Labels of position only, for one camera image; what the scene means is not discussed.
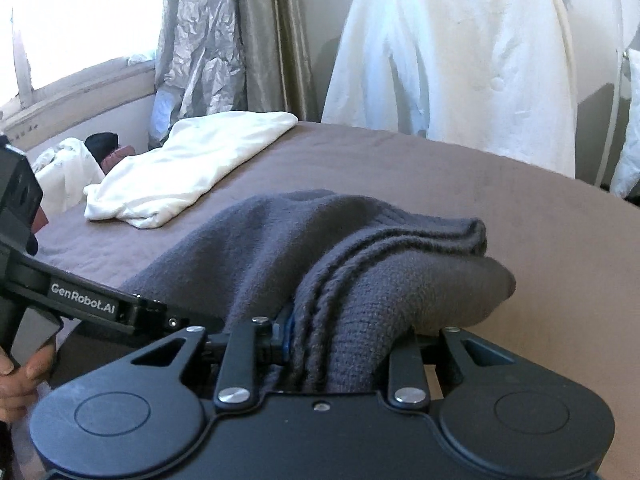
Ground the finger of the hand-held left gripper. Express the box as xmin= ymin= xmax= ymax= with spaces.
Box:
xmin=166 ymin=304 xmax=229 ymax=336

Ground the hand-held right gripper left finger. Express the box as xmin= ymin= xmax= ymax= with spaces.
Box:
xmin=132 ymin=316 xmax=294 ymax=409

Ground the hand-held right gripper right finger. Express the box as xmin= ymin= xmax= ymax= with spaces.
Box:
xmin=387 ymin=326 xmax=507 ymax=407

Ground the dark grey knit sweater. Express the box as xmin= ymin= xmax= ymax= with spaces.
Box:
xmin=117 ymin=188 xmax=517 ymax=395

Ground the white clothes rack pole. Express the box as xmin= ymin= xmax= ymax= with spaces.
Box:
xmin=594 ymin=0 xmax=629 ymax=187

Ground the person's left hand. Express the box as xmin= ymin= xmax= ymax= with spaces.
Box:
xmin=0 ymin=344 xmax=56 ymax=425

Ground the cream printed blanket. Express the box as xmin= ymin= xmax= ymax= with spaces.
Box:
xmin=31 ymin=137 xmax=107 ymax=217

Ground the black cloth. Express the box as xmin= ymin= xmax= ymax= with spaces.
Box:
xmin=84 ymin=132 xmax=119 ymax=159

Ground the white folded cloth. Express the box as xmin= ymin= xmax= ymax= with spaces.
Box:
xmin=83 ymin=111 xmax=300 ymax=229

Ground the silver crinkled curtain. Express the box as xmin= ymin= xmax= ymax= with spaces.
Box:
xmin=149 ymin=0 xmax=249 ymax=152

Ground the olive curtain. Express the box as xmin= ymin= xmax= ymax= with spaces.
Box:
xmin=231 ymin=0 xmax=319 ymax=122

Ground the white hanging jacket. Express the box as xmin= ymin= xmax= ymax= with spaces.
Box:
xmin=320 ymin=0 xmax=579 ymax=179

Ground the white quilted garment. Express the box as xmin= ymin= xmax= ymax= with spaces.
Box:
xmin=611 ymin=47 xmax=640 ymax=207

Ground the window frame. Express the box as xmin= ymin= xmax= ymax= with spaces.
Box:
xmin=0 ymin=0 xmax=168 ymax=143

